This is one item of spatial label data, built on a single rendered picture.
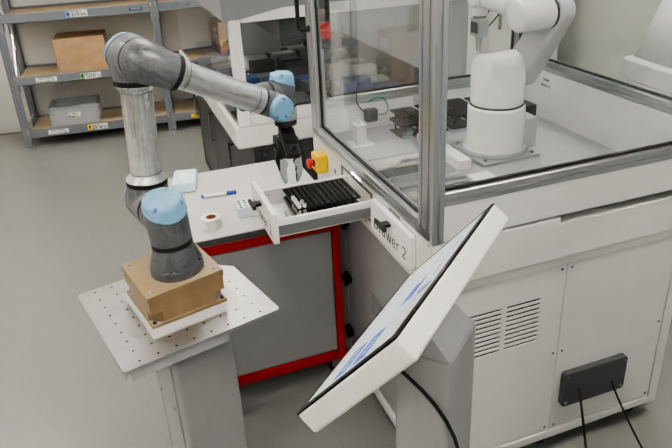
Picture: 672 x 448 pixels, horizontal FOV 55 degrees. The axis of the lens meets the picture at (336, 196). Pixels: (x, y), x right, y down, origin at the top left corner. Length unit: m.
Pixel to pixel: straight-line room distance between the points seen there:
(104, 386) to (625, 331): 2.04
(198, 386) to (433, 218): 0.86
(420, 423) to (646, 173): 1.12
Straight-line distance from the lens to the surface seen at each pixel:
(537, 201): 1.92
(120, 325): 1.94
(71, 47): 5.86
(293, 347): 2.64
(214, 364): 2.03
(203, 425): 2.15
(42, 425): 2.92
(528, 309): 2.12
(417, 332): 1.06
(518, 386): 2.29
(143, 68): 1.71
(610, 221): 2.13
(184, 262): 1.86
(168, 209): 1.79
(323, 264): 2.48
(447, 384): 1.29
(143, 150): 1.88
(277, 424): 2.63
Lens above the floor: 1.82
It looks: 25 degrees down
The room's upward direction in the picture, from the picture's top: 3 degrees counter-clockwise
